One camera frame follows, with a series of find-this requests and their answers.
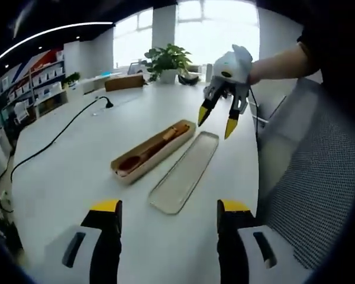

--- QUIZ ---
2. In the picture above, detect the brown cardboard box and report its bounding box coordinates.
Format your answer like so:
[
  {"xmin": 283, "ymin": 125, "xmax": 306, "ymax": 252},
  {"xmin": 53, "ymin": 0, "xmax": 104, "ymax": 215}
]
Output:
[{"xmin": 104, "ymin": 73, "xmax": 146, "ymax": 93}]

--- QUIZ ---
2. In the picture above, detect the potted green plant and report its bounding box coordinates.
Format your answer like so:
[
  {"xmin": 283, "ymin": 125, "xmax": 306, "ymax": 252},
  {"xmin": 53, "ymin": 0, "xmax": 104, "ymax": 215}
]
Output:
[{"xmin": 143, "ymin": 43, "xmax": 194, "ymax": 85}]

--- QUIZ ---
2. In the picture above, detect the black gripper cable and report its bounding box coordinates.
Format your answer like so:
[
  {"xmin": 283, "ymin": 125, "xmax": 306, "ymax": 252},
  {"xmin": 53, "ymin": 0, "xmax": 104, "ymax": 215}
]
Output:
[{"xmin": 247, "ymin": 87, "xmax": 260, "ymax": 138}]

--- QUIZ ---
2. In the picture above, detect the light wooden utensil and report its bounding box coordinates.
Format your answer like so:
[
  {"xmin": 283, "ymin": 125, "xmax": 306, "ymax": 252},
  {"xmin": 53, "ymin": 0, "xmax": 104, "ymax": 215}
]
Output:
[{"xmin": 162, "ymin": 124, "xmax": 192, "ymax": 142}]

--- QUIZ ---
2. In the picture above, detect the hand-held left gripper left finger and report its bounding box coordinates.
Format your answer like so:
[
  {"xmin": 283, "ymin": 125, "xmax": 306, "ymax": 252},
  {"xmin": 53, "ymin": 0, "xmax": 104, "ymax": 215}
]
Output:
[{"xmin": 44, "ymin": 199, "xmax": 124, "ymax": 284}]

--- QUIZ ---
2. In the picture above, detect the black power cable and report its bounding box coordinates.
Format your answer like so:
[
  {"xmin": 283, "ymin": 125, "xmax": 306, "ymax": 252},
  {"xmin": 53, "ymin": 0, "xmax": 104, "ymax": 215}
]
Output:
[{"xmin": 9, "ymin": 96, "xmax": 115, "ymax": 183}]

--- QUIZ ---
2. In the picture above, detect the shelf with white boxes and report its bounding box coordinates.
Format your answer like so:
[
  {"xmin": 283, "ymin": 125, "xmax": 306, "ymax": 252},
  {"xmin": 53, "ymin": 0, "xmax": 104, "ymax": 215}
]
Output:
[{"xmin": 0, "ymin": 49, "xmax": 66, "ymax": 120}]

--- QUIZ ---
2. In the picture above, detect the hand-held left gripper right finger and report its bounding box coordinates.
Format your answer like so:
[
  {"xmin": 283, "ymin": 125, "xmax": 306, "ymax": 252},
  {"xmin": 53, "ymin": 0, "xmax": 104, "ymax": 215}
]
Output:
[{"xmin": 217, "ymin": 199, "xmax": 296, "ymax": 284}]

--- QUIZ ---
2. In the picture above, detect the white counter desk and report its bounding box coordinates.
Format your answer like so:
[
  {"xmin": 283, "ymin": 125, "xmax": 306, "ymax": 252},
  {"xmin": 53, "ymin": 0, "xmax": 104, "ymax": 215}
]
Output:
[{"xmin": 64, "ymin": 70, "xmax": 131, "ymax": 96}]

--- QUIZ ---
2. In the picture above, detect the person's dark shirt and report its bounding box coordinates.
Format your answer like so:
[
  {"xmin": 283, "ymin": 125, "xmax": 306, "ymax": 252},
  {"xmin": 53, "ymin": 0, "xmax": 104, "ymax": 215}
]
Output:
[{"xmin": 296, "ymin": 0, "xmax": 355, "ymax": 93}]

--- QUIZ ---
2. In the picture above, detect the beige cutlery case lid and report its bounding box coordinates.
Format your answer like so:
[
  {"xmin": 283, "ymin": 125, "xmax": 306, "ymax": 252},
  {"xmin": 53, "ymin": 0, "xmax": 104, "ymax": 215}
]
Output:
[{"xmin": 147, "ymin": 130, "xmax": 221, "ymax": 215}]

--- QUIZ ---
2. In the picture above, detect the wooden spoon utensil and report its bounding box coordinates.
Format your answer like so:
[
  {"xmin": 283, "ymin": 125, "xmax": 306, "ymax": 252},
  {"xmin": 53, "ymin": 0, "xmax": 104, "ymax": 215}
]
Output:
[{"xmin": 117, "ymin": 130, "xmax": 178, "ymax": 177}]

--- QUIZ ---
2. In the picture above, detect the grey mesh office chair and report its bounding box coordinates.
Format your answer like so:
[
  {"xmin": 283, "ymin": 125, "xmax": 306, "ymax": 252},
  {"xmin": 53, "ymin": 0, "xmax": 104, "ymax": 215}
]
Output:
[{"xmin": 256, "ymin": 78, "xmax": 355, "ymax": 270}]

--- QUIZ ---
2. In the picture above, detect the long ceiling light strip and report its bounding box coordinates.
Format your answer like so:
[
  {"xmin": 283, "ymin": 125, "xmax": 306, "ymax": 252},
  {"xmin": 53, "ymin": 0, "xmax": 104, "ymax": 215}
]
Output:
[{"xmin": 0, "ymin": 20, "xmax": 115, "ymax": 69}]

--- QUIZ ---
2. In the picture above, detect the small leafy plant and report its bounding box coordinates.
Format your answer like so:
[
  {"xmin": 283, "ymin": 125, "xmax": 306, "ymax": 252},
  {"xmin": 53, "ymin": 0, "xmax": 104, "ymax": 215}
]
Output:
[{"xmin": 62, "ymin": 71, "xmax": 82, "ymax": 90}]

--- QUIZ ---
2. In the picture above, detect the beige cutlery case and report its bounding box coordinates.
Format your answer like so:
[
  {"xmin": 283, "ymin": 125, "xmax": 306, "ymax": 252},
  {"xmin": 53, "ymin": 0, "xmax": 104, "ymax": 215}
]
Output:
[{"xmin": 110, "ymin": 118, "xmax": 197, "ymax": 187}]

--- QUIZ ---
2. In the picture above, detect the dark curved object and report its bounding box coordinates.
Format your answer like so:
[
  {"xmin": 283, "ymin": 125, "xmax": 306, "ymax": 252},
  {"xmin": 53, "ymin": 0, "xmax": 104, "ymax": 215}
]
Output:
[{"xmin": 177, "ymin": 73, "xmax": 201, "ymax": 86}]

